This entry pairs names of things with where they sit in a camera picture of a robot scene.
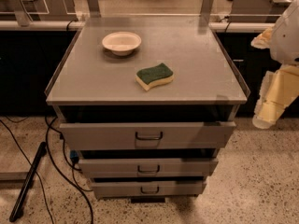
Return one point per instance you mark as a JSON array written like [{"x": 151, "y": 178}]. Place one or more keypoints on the grey bottom drawer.
[{"x": 148, "y": 189}]

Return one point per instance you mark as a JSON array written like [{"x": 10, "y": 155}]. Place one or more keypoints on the left grey post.
[{"x": 22, "y": 17}]

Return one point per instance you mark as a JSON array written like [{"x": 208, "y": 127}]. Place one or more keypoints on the background grey desk left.
[{"x": 41, "y": 10}]

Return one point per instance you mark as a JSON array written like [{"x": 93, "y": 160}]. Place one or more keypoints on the grey middle drawer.
[{"x": 127, "y": 168}]

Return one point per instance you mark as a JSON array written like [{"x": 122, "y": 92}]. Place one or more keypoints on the grey post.
[
  {"x": 22, "y": 17},
  {"x": 94, "y": 8},
  {"x": 206, "y": 8}
]

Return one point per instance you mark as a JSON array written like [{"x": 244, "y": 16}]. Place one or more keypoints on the middle grey post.
[{"x": 94, "y": 8}]

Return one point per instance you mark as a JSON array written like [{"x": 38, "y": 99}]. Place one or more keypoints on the grey top drawer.
[{"x": 159, "y": 135}]

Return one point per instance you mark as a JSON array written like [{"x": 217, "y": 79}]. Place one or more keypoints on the right grey post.
[{"x": 206, "y": 8}]

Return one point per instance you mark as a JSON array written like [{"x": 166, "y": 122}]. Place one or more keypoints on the black bar on floor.
[{"x": 17, "y": 209}]

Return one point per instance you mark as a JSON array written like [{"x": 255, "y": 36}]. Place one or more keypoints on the white horizontal rail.
[{"x": 234, "y": 27}]

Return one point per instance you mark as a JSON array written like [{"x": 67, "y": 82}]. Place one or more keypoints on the grey drawer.
[
  {"x": 159, "y": 135},
  {"x": 127, "y": 168},
  {"x": 148, "y": 189}
]

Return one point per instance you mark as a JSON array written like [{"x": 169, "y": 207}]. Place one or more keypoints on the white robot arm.
[{"x": 284, "y": 44}]

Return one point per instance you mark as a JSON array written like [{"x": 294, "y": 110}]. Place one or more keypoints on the green yellow sponge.
[{"x": 154, "y": 76}]

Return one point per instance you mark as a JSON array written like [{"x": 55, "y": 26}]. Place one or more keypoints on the white bowl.
[{"x": 121, "y": 43}]

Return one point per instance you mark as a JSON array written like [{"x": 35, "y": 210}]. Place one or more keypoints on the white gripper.
[{"x": 286, "y": 38}]

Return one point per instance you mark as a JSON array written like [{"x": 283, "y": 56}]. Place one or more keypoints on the grey drawer cabinet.
[{"x": 147, "y": 103}]

